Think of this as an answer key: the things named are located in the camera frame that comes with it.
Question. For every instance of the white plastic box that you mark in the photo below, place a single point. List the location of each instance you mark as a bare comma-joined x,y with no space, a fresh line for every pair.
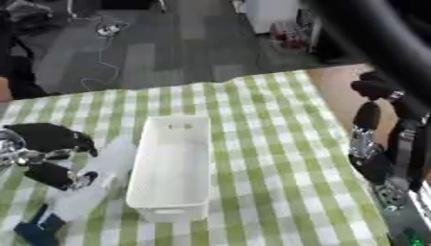
171,166

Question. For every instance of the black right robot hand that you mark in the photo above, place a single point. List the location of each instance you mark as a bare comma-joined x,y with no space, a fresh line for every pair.
407,141

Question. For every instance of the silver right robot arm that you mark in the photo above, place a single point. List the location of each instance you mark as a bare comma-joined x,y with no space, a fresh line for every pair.
412,221

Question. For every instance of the white power adapter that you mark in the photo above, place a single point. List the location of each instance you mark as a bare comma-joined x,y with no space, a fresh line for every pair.
109,29

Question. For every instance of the thick black tube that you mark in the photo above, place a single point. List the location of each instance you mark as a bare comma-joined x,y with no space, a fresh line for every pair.
381,35

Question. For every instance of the white cabinet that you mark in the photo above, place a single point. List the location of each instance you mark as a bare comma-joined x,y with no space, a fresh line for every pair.
272,14

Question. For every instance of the red items on floor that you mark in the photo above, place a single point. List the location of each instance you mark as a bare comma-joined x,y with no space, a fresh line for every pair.
289,36

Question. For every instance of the dark blue object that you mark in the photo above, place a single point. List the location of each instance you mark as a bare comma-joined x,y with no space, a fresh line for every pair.
36,229

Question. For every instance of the black bag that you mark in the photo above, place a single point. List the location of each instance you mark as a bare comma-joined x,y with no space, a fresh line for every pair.
28,11

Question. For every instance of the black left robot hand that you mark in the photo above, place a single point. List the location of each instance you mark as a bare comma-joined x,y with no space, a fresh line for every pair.
47,136

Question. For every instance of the person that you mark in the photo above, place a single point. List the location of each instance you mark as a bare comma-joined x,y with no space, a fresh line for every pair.
17,73

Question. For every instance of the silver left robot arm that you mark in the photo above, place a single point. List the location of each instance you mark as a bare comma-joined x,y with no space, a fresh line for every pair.
8,147

